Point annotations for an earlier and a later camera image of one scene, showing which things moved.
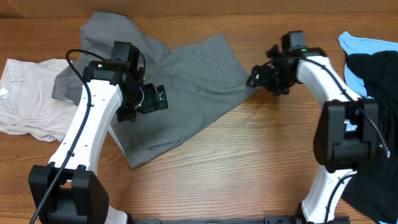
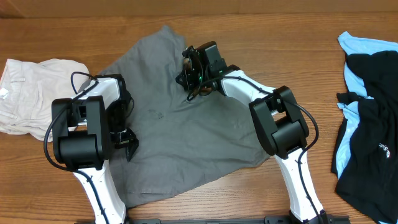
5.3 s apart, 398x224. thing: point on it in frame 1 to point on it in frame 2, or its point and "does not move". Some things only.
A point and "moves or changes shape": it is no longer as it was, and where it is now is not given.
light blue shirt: x=352 y=45 does not move
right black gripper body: x=277 y=80 to x=197 y=80
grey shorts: x=199 y=79 moves or changes shape
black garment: x=374 y=194 does not move
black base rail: x=270 y=219 does not move
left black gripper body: x=143 y=101 to x=121 y=139
